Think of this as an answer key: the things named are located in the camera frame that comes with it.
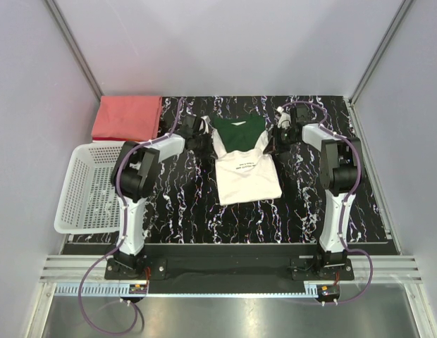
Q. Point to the white perforated plastic basket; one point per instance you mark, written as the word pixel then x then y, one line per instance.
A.
pixel 88 203

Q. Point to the right small circuit board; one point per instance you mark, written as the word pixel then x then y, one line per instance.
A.
pixel 329 291

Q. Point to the folded white t-shirt under stack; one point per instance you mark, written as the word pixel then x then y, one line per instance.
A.
pixel 108 141

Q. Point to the small circuit board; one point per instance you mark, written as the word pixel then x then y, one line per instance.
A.
pixel 329 291
pixel 138 288

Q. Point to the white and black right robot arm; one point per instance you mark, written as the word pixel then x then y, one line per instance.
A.
pixel 341 170

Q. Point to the slotted aluminium front rail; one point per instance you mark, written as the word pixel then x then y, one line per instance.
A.
pixel 84 275

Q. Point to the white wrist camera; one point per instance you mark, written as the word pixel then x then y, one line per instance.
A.
pixel 284 119
pixel 204 125

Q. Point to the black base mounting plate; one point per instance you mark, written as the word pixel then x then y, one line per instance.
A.
pixel 227 269

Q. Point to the left aluminium frame post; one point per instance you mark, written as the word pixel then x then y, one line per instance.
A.
pixel 62 24

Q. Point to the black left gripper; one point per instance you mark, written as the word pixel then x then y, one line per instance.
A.
pixel 209 152

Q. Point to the aluminium frame post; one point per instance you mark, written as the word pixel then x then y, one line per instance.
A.
pixel 381 49
pixel 62 24

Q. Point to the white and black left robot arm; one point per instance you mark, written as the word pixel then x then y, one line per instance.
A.
pixel 133 178

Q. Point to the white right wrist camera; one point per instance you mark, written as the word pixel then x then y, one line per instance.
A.
pixel 284 119

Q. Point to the folded pink t-shirt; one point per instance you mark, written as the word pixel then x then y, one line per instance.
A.
pixel 133 118

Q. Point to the left small circuit board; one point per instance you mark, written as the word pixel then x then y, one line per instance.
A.
pixel 138 288

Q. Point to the right aluminium frame post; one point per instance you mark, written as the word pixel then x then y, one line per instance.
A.
pixel 381 49

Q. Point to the white and green raglan t-shirt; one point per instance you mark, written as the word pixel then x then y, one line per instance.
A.
pixel 244 171

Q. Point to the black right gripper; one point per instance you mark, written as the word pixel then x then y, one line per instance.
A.
pixel 275 146

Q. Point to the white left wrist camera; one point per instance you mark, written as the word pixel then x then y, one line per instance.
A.
pixel 204 125

